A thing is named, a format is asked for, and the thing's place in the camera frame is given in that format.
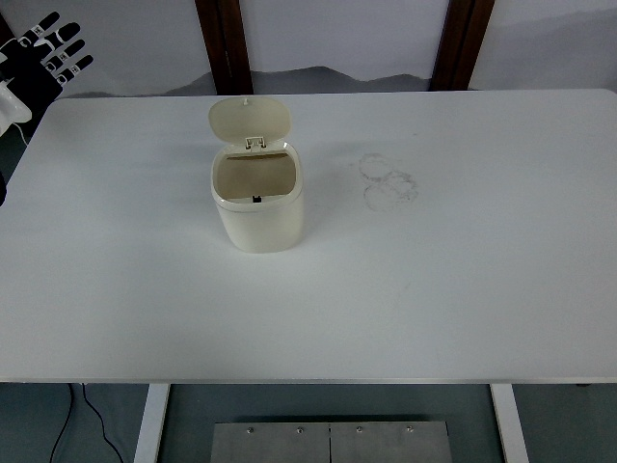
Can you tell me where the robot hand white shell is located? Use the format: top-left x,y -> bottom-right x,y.
0,12 -> 95,139

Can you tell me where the cream lidded trash bin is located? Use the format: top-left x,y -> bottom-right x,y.
207,95 -> 306,255

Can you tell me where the white table leg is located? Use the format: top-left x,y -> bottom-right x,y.
490,384 -> 530,463
132,384 -> 171,463

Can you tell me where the grey metal plate with screws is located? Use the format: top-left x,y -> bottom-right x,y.
210,421 -> 452,463

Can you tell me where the dark brown wooden post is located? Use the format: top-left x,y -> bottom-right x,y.
194,0 -> 255,96
429,0 -> 496,92

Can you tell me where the thin black floor cable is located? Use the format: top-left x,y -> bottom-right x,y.
80,384 -> 124,463
49,384 -> 75,463

